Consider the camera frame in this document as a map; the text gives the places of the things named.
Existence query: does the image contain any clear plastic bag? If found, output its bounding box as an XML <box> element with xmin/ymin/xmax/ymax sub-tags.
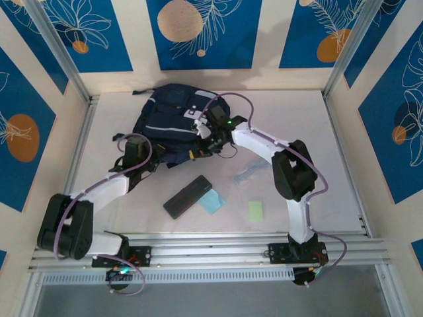
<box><xmin>231</xmin><ymin>157</ymin><xmax>270</xmax><ymax>186</ymax></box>

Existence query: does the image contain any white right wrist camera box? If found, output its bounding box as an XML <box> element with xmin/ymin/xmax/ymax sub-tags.
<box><xmin>193</xmin><ymin>120</ymin><xmax>212</xmax><ymax>138</ymax></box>

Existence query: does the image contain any green sticky notepad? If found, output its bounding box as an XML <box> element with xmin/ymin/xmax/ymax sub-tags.
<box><xmin>247</xmin><ymin>199</ymin><xmax>265</xmax><ymax>222</ymax></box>

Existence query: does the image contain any slotted grey cable duct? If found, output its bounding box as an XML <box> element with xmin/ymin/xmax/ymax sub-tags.
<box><xmin>42</xmin><ymin>267</ymin><xmax>295</xmax><ymax>285</ymax></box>

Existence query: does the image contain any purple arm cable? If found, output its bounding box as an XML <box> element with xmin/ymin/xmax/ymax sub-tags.
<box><xmin>52</xmin><ymin>133</ymin><xmax>153</xmax><ymax>296</ymax></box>
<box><xmin>198</xmin><ymin>92</ymin><xmax>348</xmax><ymax>288</ymax></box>

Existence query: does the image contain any navy blue student backpack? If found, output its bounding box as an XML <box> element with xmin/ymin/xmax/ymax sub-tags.
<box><xmin>112</xmin><ymin>83</ymin><xmax>232</xmax><ymax>169</ymax></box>

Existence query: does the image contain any aluminium table side rail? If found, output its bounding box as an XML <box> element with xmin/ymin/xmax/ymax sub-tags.
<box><xmin>322</xmin><ymin>90</ymin><xmax>374</xmax><ymax>237</ymax></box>
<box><xmin>46</xmin><ymin>95</ymin><xmax>100</xmax><ymax>245</ymax></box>

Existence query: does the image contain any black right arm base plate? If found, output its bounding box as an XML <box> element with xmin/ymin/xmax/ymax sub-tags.
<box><xmin>268</xmin><ymin>242</ymin><xmax>328</xmax><ymax>267</ymax></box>

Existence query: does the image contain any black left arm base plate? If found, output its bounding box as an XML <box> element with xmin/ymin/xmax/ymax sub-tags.
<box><xmin>91</xmin><ymin>244</ymin><xmax>153</xmax><ymax>268</ymax></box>

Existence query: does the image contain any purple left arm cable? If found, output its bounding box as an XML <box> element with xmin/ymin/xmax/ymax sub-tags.
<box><xmin>52</xmin><ymin>133</ymin><xmax>153</xmax><ymax>296</ymax></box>

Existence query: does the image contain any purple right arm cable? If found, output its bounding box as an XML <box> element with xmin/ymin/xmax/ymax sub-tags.
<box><xmin>198</xmin><ymin>92</ymin><xmax>348</xmax><ymax>288</ymax></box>

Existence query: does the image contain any black pencil case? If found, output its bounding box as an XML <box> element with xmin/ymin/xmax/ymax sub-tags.
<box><xmin>163</xmin><ymin>174</ymin><xmax>215</xmax><ymax>221</ymax></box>

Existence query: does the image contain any black base controller board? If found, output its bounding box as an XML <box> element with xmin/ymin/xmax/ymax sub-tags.
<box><xmin>105</xmin><ymin>267</ymin><xmax>133</xmax><ymax>283</ymax></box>
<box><xmin>292</xmin><ymin>266</ymin><xmax>325</xmax><ymax>287</ymax></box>

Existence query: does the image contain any aluminium frame post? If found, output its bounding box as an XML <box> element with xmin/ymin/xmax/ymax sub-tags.
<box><xmin>24</xmin><ymin>0</ymin><xmax>92</xmax><ymax>103</ymax></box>
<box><xmin>323</xmin><ymin>0</ymin><xmax>407</xmax><ymax>100</ymax></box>

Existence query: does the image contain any aluminium mounting rail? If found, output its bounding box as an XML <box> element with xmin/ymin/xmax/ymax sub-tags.
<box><xmin>28</xmin><ymin>230</ymin><xmax>387</xmax><ymax>273</ymax></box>

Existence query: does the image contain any light blue notepad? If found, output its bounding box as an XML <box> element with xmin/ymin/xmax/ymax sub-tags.
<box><xmin>198</xmin><ymin>190</ymin><xmax>227</xmax><ymax>217</ymax></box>

